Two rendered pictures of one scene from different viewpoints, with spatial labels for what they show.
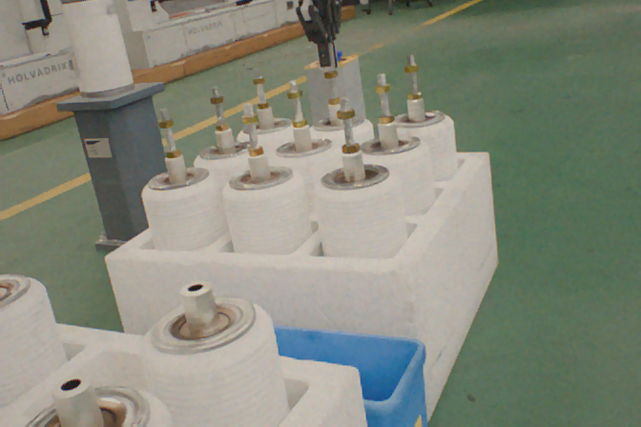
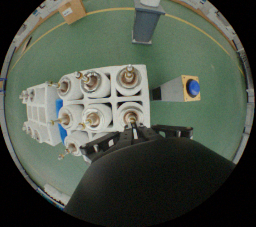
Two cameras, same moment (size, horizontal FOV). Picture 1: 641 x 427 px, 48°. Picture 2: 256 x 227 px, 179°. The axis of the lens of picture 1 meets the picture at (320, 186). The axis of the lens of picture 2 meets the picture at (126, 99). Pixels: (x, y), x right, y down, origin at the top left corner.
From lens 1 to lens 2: 1.02 m
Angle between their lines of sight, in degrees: 72
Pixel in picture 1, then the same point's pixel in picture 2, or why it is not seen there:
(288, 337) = not seen: hidden behind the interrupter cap
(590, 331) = not seen: hidden behind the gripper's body
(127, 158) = (137, 23)
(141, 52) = (207, 13)
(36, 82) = (185, 0)
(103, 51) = not seen: outside the picture
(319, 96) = (173, 85)
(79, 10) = not seen: outside the picture
